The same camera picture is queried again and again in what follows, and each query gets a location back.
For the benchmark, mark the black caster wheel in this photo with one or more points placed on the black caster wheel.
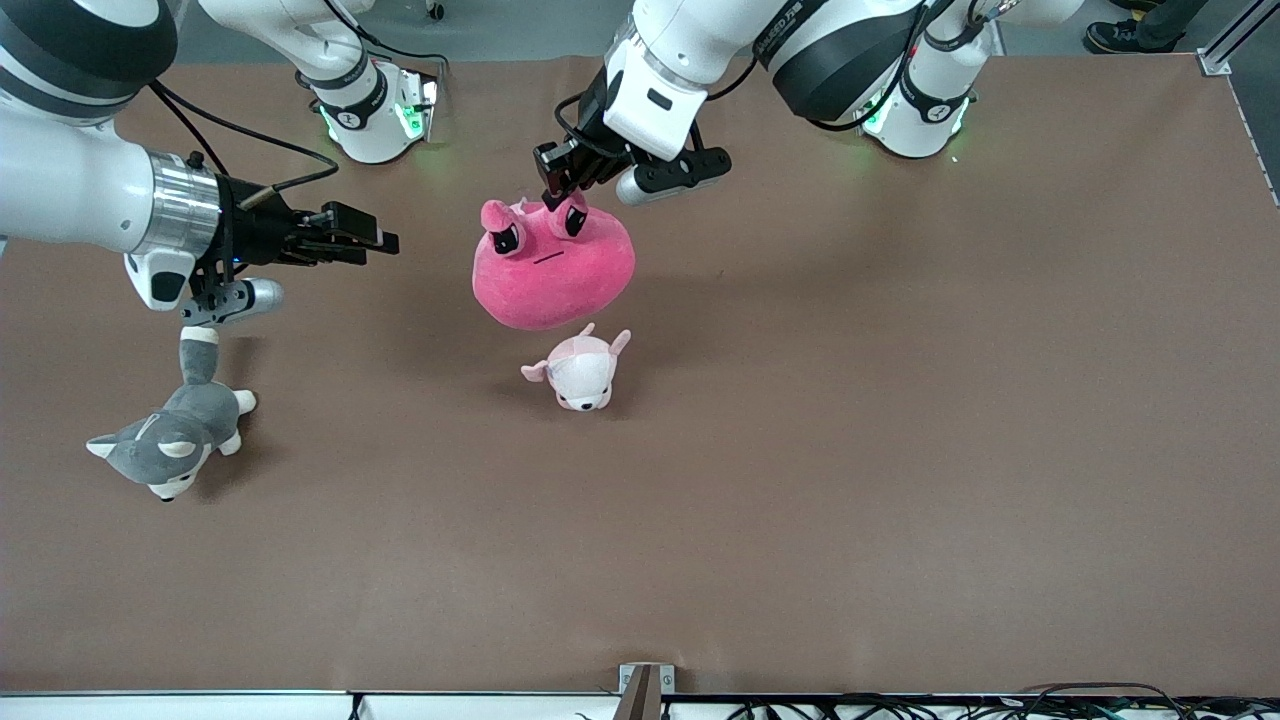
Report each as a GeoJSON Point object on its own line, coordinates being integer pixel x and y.
{"type": "Point", "coordinates": [436, 11]}

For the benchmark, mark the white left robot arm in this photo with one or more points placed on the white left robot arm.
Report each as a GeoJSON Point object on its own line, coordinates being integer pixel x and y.
{"type": "Point", "coordinates": [660, 60]}

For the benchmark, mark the aluminium frame post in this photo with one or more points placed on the aluminium frame post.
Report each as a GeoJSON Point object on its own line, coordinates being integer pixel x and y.
{"type": "Point", "coordinates": [1215, 62]}

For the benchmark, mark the silver metal bracket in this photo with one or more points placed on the silver metal bracket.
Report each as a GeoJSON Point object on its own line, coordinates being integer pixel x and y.
{"type": "Point", "coordinates": [667, 678]}

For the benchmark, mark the white table edge rail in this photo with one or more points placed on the white table edge rail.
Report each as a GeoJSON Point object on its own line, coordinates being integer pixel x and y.
{"type": "Point", "coordinates": [180, 706]}

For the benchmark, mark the dark camera mount post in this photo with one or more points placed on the dark camera mount post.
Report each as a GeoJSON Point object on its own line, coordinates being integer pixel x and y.
{"type": "Point", "coordinates": [638, 700]}

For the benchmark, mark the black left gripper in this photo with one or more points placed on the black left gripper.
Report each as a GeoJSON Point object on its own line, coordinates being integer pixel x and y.
{"type": "Point", "coordinates": [592, 150]}

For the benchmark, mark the grey white husky plush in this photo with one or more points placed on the grey white husky plush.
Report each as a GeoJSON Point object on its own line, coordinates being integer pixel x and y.
{"type": "Point", "coordinates": [165, 445]}

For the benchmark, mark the black shoe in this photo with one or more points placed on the black shoe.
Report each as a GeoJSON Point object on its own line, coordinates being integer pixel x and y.
{"type": "Point", "coordinates": [1120, 38]}

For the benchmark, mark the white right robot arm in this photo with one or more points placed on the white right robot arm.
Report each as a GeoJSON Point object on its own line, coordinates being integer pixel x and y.
{"type": "Point", "coordinates": [60, 190]}

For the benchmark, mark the brown table cover sheet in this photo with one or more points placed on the brown table cover sheet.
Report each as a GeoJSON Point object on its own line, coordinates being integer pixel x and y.
{"type": "Point", "coordinates": [800, 500]}

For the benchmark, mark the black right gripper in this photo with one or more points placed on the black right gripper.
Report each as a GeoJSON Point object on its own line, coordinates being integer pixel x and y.
{"type": "Point", "coordinates": [256, 225]}

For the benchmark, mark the round hot pink plush toy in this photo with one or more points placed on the round hot pink plush toy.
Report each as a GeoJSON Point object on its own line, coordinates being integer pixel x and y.
{"type": "Point", "coordinates": [560, 280]}

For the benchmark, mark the dark trouser leg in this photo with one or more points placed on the dark trouser leg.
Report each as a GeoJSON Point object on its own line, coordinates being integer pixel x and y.
{"type": "Point", "coordinates": [1175, 15]}

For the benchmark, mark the pale pink white puppy plush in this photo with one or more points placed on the pale pink white puppy plush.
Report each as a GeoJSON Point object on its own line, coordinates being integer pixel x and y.
{"type": "Point", "coordinates": [580, 375]}

